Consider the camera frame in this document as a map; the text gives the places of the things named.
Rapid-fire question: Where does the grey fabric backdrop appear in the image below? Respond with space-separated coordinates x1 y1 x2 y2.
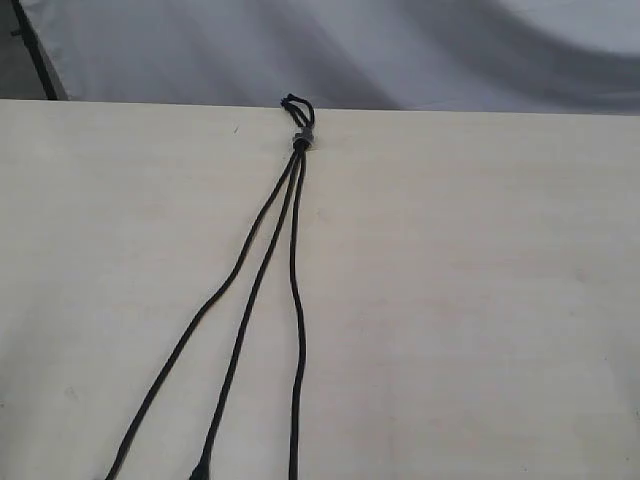
13 1 639 113

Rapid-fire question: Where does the black stand pole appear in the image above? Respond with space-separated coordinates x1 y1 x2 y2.
10 0 59 101

